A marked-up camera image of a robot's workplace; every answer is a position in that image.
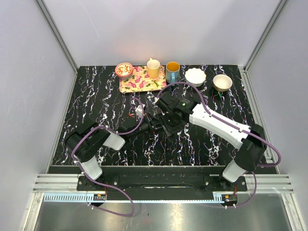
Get small red patterned bowl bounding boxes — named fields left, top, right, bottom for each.
left=115, top=63, right=133, bottom=78

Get yellow mug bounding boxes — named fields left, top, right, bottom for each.
left=146, top=58, right=160, bottom=79

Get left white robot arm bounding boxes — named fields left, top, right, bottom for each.
left=64, top=113, right=163, bottom=190

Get cream bowl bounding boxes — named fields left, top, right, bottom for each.
left=213, top=74, right=233, bottom=92

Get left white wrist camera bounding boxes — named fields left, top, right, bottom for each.
left=135, top=103, right=145, bottom=118

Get white scalloped plate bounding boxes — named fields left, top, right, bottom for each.
left=184, top=68, right=206, bottom=87

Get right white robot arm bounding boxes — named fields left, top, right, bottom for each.
left=156, top=92, right=267, bottom=191

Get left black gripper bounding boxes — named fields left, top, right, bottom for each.
left=128, top=113, right=164, bottom=139

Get floral rectangular tray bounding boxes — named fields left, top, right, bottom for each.
left=119, top=65, right=167, bottom=93

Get blue mug orange inside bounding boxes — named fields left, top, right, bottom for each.
left=166, top=62, right=180, bottom=83

